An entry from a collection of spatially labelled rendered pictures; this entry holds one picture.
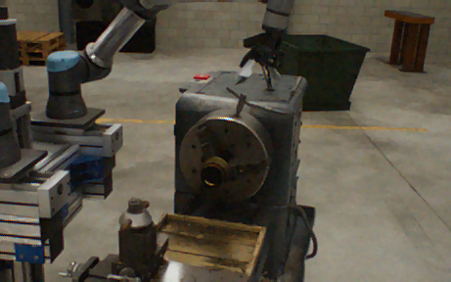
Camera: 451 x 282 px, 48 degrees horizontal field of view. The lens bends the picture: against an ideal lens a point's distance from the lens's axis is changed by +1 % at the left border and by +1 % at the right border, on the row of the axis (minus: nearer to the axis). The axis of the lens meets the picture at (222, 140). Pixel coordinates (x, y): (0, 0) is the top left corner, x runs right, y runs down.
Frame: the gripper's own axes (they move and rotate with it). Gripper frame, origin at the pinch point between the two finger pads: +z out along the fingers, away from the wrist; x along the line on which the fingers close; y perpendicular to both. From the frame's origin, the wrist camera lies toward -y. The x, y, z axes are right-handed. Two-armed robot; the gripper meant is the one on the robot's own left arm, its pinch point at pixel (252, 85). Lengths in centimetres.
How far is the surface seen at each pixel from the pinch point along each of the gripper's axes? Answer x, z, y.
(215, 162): -11.6, 24.1, 7.3
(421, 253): 190, 113, -25
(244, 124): -0.6, 13.1, 2.1
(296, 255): 49, 75, 0
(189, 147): -12.2, 27.1, -9.3
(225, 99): 5.0, 12.6, -19.8
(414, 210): 238, 112, -69
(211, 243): -14, 47, 19
